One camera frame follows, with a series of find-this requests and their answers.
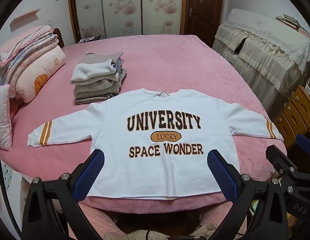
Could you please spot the pink printed cushion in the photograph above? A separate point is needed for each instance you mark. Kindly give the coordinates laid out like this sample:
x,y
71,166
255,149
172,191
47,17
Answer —
x,y
2,120

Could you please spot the floral sliding door wardrobe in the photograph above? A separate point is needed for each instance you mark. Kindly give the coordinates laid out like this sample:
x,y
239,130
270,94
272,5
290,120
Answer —
x,y
120,5

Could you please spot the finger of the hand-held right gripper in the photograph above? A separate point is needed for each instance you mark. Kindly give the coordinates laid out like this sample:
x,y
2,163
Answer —
x,y
304,142
277,157

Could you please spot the wooden drawer chest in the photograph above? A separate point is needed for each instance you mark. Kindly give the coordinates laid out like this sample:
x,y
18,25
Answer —
x,y
294,112

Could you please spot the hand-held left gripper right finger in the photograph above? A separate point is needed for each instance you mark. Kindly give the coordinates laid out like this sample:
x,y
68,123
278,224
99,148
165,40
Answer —
x,y
222,177

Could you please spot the white printed sweatshirt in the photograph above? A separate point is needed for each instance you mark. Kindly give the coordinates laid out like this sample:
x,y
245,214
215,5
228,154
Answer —
x,y
115,105

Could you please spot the white fleece folded garment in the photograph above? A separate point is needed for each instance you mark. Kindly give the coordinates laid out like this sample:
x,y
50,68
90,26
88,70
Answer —
x,y
90,71

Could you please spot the stack of books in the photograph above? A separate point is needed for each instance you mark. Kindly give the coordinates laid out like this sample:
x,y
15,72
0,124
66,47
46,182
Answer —
x,y
289,21

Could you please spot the lace-covered beige furniture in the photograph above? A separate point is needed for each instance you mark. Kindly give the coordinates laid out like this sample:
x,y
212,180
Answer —
x,y
264,45

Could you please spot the small box on nightstand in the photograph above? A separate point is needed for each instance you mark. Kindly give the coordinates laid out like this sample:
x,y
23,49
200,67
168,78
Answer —
x,y
86,40

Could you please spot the dark wooden headboard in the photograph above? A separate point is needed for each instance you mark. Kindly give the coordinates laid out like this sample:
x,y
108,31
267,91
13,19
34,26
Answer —
x,y
60,37

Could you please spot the pastel striped folded blanket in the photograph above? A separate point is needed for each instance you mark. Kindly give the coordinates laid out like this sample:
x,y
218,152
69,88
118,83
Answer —
x,y
30,56

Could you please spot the dotted print bed sheet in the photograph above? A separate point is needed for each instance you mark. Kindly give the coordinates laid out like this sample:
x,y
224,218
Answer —
x,y
7,177

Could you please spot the brown wooden door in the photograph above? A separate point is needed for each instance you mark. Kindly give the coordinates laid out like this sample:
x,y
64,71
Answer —
x,y
205,10

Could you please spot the grey-brown folded garment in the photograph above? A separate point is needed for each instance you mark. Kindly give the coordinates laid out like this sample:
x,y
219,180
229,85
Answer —
x,y
95,100

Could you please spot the taupe folded garment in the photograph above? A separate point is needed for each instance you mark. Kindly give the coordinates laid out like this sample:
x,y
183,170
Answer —
x,y
102,56

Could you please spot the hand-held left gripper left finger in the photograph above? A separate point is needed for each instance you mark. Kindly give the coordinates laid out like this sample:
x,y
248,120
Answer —
x,y
88,175

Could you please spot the pink bed blanket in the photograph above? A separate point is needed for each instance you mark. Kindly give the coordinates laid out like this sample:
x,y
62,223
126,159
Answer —
x,y
182,62

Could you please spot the pink flower print quilt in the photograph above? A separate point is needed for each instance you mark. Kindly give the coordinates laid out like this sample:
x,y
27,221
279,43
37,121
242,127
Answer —
x,y
49,65

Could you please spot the blue striped folded garment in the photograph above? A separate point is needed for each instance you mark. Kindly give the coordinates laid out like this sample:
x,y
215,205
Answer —
x,y
120,70

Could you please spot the pink wall shelf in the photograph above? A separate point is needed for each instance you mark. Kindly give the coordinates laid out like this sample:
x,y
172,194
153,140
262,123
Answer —
x,y
25,17

